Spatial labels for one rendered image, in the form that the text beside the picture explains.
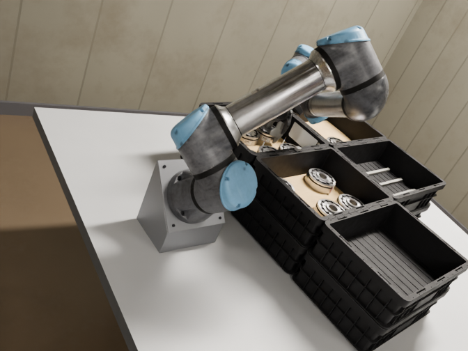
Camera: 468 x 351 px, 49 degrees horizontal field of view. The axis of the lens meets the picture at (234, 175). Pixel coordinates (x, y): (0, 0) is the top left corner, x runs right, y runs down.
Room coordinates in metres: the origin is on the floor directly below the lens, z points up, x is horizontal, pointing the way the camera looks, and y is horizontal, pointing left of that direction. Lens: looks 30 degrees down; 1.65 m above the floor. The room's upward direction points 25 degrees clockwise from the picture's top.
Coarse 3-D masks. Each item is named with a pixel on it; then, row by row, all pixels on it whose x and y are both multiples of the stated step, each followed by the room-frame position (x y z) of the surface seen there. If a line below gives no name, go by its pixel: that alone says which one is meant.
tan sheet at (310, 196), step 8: (296, 176) 1.56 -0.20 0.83; (304, 176) 1.59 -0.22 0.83; (296, 184) 1.51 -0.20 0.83; (304, 184) 1.54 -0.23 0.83; (296, 192) 1.46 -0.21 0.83; (304, 192) 1.48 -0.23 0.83; (312, 192) 1.51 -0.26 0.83; (336, 192) 1.58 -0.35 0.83; (304, 200) 1.44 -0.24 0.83; (312, 200) 1.46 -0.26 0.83
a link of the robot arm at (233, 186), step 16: (224, 160) 1.07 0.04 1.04; (240, 160) 1.11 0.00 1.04; (208, 176) 1.05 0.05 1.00; (224, 176) 1.05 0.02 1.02; (240, 176) 1.07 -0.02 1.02; (208, 192) 1.05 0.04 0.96; (224, 192) 1.03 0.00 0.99; (240, 192) 1.05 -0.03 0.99; (208, 208) 1.07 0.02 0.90; (224, 208) 1.05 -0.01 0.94; (240, 208) 1.06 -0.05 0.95
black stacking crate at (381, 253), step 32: (352, 224) 1.32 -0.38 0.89; (384, 224) 1.49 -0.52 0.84; (416, 224) 1.44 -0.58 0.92; (320, 256) 1.18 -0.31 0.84; (384, 256) 1.33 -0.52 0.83; (416, 256) 1.41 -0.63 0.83; (448, 256) 1.36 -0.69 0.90; (352, 288) 1.11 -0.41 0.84; (416, 288) 1.25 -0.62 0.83; (448, 288) 1.32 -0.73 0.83; (384, 320) 1.04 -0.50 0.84
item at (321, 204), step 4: (320, 200) 1.43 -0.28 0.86; (324, 200) 1.43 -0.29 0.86; (328, 200) 1.45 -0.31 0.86; (320, 204) 1.41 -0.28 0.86; (324, 204) 1.41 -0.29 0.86; (336, 204) 1.44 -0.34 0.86; (320, 208) 1.38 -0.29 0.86; (324, 208) 1.39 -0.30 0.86; (340, 208) 1.43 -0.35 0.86; (324, 212) 1.36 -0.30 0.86; (328, 212) 1.37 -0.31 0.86
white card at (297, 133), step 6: (294, 126) 1.78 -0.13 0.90; (300, 126) 1.77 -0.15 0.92; (294, 132) 1.78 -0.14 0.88; (300, 132) 1.76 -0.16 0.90; (306, 132) 1.75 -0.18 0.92; (294, 138) 1.77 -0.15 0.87; (300, 138) 1.75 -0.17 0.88; (306, 138) 1.74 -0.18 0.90; (312, 138) 1.73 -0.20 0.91; (300, 144) 1.75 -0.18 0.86; (306, 144) 1.73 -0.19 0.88; (312, 144) 1.72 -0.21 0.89
